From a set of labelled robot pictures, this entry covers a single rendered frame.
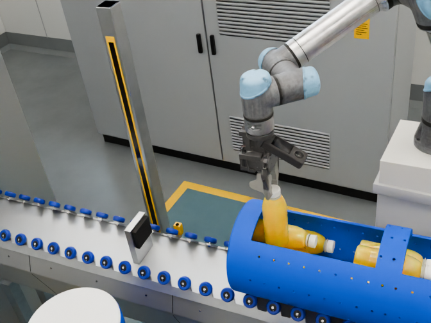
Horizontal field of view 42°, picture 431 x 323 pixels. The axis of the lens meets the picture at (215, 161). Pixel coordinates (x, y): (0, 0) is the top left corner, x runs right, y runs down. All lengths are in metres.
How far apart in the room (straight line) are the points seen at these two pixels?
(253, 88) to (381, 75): 1.77
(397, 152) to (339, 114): 1.40
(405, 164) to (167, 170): 2.41
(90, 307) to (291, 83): 0.89
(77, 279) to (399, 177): 1.15
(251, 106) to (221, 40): 1.97
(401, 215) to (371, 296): 0.47
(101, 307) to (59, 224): 0.59
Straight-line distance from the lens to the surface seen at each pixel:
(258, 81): 1.31
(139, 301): 1.97
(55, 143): 4.57
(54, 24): 6.03
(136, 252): 1.94
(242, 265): 1.60
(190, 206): 3.60
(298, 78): 1.36
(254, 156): 1.43
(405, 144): 1.89
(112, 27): 1.90
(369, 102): 3.12
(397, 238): 1.55
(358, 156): 3.33
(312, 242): 1.68
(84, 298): 1.78
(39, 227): 2.27
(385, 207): 1.92
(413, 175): 1.81
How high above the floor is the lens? 2.31
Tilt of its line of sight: 36 degrees down
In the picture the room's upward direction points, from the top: 8 degrees counter-clockwise
